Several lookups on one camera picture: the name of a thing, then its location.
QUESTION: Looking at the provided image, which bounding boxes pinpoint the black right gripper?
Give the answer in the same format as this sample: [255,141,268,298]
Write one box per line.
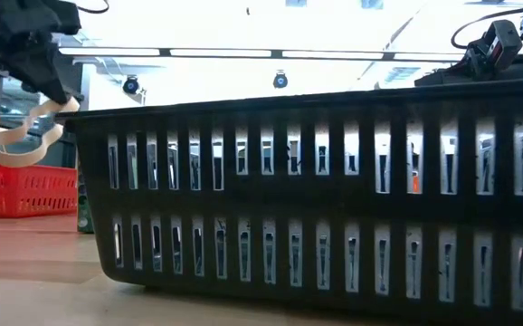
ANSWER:
[414,61,523,88]

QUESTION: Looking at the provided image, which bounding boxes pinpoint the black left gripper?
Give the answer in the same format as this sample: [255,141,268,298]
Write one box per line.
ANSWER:
[0,0,82,106]

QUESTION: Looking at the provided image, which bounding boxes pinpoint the tan rubber band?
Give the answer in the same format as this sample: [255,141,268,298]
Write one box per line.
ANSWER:
[0,96,81,168]

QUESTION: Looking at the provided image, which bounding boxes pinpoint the red plastic basket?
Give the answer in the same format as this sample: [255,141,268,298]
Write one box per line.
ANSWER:
[0,162,80,219]

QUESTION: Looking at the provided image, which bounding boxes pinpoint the black slotted plastic basket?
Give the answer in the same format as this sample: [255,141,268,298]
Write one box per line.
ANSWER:
[55,77,523,326]

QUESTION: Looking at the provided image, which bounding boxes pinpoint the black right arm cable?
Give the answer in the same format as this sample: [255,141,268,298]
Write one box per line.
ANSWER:
[450,5,523,50]

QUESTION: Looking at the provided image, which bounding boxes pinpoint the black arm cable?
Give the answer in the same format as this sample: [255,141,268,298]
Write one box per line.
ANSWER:
[450,5,523,50]
[75,0,110,15]

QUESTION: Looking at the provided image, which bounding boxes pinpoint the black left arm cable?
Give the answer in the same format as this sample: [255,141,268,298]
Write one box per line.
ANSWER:
[75,0,110,15]

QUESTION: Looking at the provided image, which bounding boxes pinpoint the black round ceiling camera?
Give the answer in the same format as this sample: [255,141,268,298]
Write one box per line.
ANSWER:
[272,70,290,91]
[121,74,141,96]

